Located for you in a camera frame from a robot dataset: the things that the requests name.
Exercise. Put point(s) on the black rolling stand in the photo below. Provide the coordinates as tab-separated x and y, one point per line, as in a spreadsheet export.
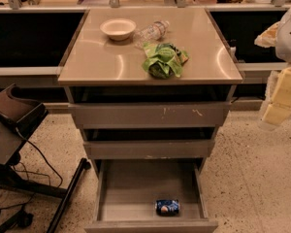
19	118

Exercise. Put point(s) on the middle grey drawer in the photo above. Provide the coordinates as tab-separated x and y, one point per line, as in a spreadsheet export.
151	149

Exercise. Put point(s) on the clear plastic water bottle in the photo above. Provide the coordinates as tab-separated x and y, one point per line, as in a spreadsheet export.
151	33

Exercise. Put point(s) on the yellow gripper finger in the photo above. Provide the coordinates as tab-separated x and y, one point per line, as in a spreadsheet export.
268	38
276	107

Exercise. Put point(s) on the bottom grey open drawer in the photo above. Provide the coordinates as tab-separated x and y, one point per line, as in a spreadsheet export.
128	189

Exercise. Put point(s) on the white paper bowl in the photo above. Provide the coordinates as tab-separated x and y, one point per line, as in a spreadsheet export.
118	29

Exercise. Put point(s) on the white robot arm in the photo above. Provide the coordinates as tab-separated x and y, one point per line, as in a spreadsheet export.
283	46

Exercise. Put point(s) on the grey drawer cabinet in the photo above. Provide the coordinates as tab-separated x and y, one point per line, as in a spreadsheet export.
148	89

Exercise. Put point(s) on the top grey drawer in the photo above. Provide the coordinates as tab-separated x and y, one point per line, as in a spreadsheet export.
148	115

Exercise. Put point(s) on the green chip bag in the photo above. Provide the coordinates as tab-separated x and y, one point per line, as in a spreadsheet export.
164	60

